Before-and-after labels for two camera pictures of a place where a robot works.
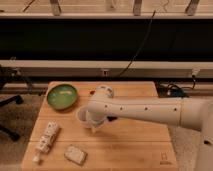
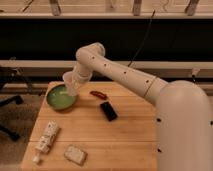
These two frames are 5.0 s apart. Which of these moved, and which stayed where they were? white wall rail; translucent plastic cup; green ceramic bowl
Moved: translucent plastic cup
Stayed: white wall rail; green ceramic bowl
